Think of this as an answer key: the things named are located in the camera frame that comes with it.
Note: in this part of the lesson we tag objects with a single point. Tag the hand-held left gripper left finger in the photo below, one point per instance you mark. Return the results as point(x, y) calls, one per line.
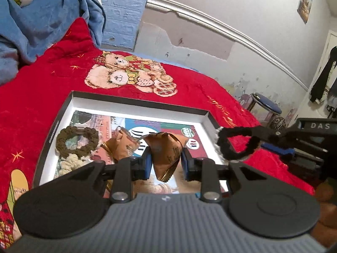
point(147, 166)

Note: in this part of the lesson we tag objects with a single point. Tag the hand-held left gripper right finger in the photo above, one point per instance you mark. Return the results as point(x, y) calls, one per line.
point(184, 166)

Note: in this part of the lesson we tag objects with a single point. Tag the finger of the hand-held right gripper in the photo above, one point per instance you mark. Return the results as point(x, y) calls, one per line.
point(273, 135)
point(279, 150)

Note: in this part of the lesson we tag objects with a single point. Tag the brown snack packet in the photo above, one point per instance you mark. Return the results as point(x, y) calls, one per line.
point(165, 152)
point(122, 147)

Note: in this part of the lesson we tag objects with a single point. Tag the black scrunchie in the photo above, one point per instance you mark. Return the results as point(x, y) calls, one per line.
point(223, 147)

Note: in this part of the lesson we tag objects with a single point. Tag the cream knitted scrunchie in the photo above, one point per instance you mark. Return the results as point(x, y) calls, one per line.
point(72, 163)

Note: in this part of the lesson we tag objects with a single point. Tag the brown knitted scrunchie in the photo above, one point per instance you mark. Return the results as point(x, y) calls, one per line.
point(63, 142)

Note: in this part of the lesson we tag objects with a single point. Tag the black cardboard box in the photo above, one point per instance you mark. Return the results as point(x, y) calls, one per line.
point(65, 105)

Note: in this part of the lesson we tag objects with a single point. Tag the round blue stool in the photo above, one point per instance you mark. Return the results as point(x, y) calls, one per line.
point(268, 105)

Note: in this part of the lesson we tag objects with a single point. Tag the hanging black clothing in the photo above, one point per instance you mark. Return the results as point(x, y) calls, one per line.
point(322, 81)

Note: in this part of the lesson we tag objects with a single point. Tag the red bear print blanket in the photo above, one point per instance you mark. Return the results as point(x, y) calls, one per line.
point(39, 84)

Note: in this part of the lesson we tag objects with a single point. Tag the blue blanket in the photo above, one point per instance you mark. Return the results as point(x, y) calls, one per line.
point(39, 23)

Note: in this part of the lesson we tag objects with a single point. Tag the wall picture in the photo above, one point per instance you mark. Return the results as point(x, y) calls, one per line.
point(305, 4)

